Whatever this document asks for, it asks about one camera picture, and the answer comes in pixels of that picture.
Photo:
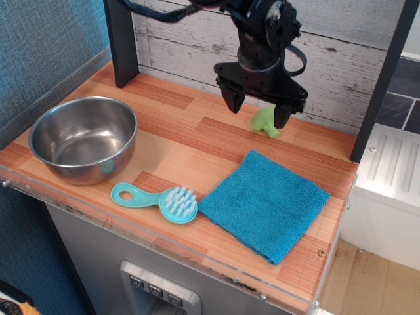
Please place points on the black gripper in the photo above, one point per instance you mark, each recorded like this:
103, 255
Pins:
271, 85

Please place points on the green toy broccoli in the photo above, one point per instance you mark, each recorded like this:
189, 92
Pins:
263, 120

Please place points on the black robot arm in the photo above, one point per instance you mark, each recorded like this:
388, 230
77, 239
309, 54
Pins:
266, 30

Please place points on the blue cloth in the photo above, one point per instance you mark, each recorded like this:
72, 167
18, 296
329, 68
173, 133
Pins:
265, 206

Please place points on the white toy sink unit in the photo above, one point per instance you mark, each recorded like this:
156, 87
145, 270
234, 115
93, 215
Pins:
382, 216

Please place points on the clear acrylic edge guard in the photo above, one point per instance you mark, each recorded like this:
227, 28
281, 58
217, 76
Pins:
97, 241

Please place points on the stainless steel bowl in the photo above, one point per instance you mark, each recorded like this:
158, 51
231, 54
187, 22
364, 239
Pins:
87, 140

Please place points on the silver dispenser panel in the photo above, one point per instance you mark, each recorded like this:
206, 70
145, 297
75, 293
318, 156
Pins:
150, 293

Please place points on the grey toy fridge cabinet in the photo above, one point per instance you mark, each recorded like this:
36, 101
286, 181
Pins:
221, 246

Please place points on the right black post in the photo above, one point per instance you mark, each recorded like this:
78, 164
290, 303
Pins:
397, 43

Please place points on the black post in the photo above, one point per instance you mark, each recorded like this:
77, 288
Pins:
122, 41
397, 43

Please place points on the left black post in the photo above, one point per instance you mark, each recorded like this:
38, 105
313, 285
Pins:
122, 41

